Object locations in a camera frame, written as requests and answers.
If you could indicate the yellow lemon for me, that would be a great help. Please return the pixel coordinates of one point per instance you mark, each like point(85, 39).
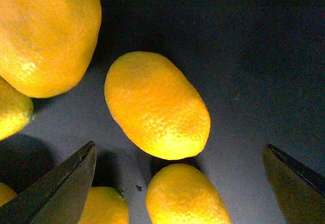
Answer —
point(105, 205)
point(156, 106)
point(180, 193)

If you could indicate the yellow lemon bottom left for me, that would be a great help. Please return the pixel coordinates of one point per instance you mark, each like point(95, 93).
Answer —
point(105, 205)

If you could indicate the large yellow mango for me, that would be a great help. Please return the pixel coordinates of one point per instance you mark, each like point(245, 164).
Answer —
point(47, 45)

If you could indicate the yellow lemon centre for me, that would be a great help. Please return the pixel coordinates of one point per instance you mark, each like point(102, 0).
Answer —
point(156, 106)

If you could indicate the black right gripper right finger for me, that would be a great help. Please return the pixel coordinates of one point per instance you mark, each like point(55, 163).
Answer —
point(299, 190)

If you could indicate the yellow lemon left edge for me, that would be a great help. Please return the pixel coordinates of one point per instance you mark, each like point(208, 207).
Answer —
point(16, 110)

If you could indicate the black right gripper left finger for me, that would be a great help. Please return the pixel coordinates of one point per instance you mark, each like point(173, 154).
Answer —
point(59, 196)

